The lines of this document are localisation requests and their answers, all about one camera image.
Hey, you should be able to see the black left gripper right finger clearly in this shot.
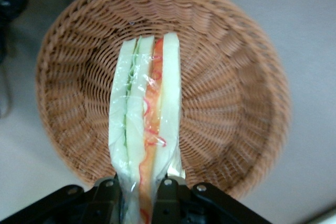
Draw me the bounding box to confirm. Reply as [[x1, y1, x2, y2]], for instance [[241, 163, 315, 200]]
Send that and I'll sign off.
[[153, 177, 271, 224]]

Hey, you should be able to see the plastic-wrapped triangle sandwich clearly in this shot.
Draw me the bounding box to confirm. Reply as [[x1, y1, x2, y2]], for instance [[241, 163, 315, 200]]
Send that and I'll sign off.
[[108, 31, 187, 224]]

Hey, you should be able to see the round brown wicker basket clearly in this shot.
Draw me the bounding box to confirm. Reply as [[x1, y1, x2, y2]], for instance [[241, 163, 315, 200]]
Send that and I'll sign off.
[[35, 0, 292, 199]]

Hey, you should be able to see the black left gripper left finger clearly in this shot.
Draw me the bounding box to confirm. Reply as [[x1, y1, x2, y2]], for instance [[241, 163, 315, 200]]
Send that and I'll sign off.
[[0, 177, 123, 224]]

